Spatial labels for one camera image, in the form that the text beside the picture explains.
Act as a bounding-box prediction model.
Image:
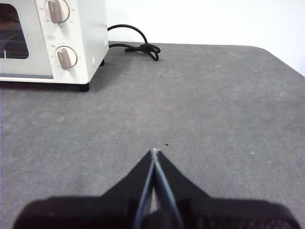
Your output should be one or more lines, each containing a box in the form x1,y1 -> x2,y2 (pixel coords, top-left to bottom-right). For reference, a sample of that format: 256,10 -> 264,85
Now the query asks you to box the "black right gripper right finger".
156,149 -> 301,229

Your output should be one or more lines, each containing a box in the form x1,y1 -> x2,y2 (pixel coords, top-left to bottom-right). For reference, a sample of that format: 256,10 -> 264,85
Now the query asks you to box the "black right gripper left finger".
13,150 -> 156,229

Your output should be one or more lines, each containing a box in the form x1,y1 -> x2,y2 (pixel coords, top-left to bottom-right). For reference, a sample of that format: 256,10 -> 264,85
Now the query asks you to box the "oven door with beige handle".
0,0 -> 54,81

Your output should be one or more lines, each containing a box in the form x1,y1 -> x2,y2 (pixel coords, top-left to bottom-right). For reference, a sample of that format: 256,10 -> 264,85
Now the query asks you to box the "beige oven knob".
45,0 -> 71,24
55,46 -> 79,71

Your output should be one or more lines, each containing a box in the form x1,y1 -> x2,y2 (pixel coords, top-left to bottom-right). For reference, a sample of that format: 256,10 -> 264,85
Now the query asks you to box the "cream white toaster oven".
0,0 -> 110,93

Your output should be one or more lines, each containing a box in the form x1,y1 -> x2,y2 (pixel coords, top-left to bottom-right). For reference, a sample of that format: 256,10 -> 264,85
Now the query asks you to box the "black oven power cord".
107,24 -> 161,62

